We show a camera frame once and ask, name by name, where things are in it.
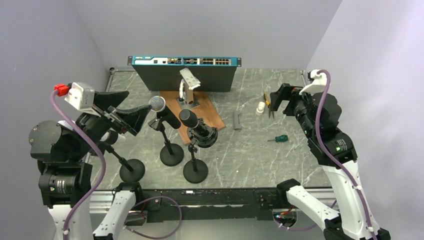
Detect slim black microphone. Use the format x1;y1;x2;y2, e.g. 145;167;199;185
179;109;206;132

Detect metal bracket fixture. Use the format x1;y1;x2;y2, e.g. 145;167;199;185
176;67;201;109

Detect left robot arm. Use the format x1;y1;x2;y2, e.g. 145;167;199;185
28;91;151;240

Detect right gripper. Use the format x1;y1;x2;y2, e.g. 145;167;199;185
269;82;316;138

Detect blue network switch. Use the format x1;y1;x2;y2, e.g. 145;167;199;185
127;55;242;92

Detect white pipe fitting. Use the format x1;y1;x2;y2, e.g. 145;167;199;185
255;101;267;116

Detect black mic stand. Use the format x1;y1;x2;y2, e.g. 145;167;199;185
105;145;146;183
148;118;184;167

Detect shock mount mic stand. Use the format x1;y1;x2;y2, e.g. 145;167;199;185
183;125;218;184

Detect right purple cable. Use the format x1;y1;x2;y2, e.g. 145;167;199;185
273;69;379;240

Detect black front rail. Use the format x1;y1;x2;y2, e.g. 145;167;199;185
132;187;290;223

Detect silver head black microphone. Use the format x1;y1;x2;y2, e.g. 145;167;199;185
149;95;181;130

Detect yellow handled pliers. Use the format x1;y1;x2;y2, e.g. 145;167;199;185
263;92;275;119

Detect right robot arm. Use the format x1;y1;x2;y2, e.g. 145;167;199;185
268;83;391;240

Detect grey plastic tube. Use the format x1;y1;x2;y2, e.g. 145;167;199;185
232;110;242;130

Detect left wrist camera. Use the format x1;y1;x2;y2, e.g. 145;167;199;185
65;82;95;112

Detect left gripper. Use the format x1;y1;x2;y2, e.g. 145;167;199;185
68;90;152;160

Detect green handled screwdriver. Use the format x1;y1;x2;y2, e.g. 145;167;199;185
268;134;289;143

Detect wooden board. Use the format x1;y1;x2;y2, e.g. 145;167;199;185
159;91;226;130

